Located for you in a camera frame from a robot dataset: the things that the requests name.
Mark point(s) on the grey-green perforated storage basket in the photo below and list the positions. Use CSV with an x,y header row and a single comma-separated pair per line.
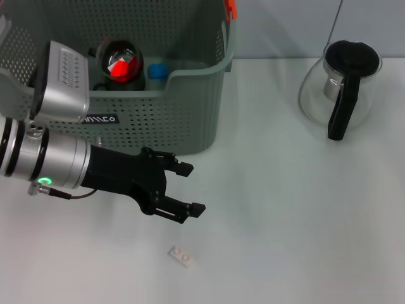
x,y
174,126

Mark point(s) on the blue square toy brick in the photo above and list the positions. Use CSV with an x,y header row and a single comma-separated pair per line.
x,y
157,71

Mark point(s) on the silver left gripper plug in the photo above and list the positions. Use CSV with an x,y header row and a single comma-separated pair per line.
x,y
98,140

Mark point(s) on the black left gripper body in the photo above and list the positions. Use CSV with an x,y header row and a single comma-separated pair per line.
x,y
126,174

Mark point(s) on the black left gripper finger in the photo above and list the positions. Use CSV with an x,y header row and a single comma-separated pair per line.
x,y
182,168
177,209

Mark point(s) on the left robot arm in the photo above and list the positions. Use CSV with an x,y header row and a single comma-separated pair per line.
x,y
57,161

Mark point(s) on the white toy brick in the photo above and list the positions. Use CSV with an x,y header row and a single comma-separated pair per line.
x,y
183,256
110,68

